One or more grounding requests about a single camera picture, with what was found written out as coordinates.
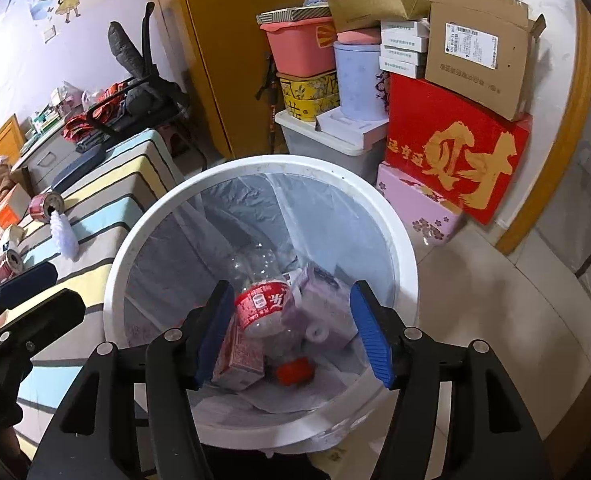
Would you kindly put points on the wooden door frame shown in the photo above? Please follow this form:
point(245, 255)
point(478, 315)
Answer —
point(570, 135)

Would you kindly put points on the red white drink carton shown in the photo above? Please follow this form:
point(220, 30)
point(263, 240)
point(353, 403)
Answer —
point(240, 360)

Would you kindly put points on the striped tablecloth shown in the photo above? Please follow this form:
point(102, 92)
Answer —
point(100, 220)

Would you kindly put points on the dark blue glasses case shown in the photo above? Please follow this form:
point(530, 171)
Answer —
point(77, 175)

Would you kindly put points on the orange white box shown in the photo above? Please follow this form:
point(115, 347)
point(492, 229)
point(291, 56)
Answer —
point(5, 217)

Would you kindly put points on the clear storage box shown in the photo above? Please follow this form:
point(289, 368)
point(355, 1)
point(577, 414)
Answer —
point(315, 147)

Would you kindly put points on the red gift box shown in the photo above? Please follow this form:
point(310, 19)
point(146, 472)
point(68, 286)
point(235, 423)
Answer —
point(425, 125)

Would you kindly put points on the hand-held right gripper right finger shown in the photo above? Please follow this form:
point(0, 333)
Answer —
point(370, 330)

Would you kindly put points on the wooden wardrobe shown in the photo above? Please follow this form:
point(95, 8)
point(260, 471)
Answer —
point(225, 35)

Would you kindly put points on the pale blue cylinder container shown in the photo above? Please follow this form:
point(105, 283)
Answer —
point(358, 85)

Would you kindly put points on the white light switch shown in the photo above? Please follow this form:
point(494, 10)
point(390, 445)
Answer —
point(50, 34)

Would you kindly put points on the short white foam net sleeve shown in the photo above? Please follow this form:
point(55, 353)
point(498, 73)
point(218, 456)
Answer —
point(65, 235)

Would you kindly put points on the white plastic bag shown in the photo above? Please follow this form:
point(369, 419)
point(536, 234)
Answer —
point(92, 99)

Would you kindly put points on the black office chair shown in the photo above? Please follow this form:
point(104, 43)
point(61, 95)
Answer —
point(148, 50)

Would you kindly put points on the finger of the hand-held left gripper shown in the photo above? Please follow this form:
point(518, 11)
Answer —
point(50, 310)
point(30, 280)

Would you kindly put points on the purple drink carton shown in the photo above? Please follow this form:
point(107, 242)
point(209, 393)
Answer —
point(320, 310)

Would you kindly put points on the pile of small boxes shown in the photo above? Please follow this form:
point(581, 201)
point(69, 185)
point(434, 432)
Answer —
point(55, 110)

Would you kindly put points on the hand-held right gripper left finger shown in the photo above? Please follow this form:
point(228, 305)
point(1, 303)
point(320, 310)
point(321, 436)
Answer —
point(215, 330)

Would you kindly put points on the yellow patterned box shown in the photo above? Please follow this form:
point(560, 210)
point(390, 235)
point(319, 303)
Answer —
point(305, 95)

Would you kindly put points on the clear plastic bin liner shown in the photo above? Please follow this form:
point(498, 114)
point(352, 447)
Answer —
point(255, 205)

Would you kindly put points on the pink floral box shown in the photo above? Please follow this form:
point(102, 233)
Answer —
point(410, 200)

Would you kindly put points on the grey nightstand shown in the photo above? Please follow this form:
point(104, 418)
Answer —
point(50, 160)

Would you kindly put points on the wooden headboard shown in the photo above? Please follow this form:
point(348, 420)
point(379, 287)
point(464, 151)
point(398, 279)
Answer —
point(0, 150)

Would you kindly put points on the pink round lid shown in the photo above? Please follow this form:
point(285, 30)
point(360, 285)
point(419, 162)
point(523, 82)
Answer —
point(358, 36)

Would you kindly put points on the white round bin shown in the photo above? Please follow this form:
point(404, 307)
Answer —
point(140, 240)

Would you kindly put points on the grey cushion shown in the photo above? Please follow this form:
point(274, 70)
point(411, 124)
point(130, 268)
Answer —
point(125, 50)

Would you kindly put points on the pink storage bin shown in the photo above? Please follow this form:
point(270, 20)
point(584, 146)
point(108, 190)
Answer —
point(300, 50)

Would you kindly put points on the open cardboard box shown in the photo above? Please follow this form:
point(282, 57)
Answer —
point(475, 60)

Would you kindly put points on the clear plastic bottle red cap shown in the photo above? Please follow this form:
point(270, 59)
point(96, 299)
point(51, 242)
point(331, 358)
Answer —
point(263, 305)

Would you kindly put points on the red patterned bag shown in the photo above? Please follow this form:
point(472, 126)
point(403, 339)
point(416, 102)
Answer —
point(82, 125)

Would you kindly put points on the red cartoon can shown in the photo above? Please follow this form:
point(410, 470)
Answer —
point(45, 205)
point(12, 261)

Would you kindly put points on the flat patterned box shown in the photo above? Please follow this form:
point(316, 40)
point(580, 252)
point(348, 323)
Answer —
point(285, 14)

